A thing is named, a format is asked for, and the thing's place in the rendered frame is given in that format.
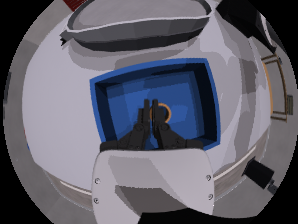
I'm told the bronze bushing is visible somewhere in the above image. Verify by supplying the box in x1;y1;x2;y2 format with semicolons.
150;103;171;123

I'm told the blue shallow tray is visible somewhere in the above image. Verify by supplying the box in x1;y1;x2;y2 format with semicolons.
89;58;221;151

